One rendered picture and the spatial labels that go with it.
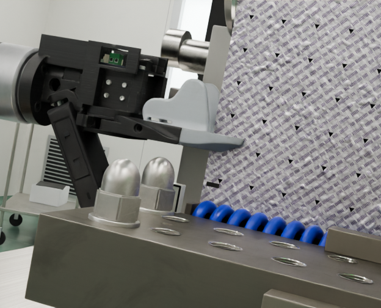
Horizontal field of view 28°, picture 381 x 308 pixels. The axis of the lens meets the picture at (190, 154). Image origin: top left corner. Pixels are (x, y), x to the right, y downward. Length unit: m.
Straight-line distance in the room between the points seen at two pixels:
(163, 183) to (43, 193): 5.09
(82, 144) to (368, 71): 0.26
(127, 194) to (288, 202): 0.19
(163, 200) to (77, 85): 0.17
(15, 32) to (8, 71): 6.15
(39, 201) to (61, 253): 5.19
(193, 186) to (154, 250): 0.29
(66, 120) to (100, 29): 6.30
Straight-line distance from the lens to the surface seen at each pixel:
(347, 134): 0.66
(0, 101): 0.74
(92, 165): 0.71
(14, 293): 0.82
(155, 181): 0.62
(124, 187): 0.52
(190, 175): 0.77
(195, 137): 0.66
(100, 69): 0.70
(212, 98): 0.71
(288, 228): 0.63
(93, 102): 0.69
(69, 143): 0.71
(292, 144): 0.66
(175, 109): 0.67
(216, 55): 0.77
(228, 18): 0.72
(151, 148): 6.71
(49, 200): 5.69
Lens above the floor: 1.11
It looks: 3 degrees down
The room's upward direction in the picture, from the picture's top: 11 degrees clockwise
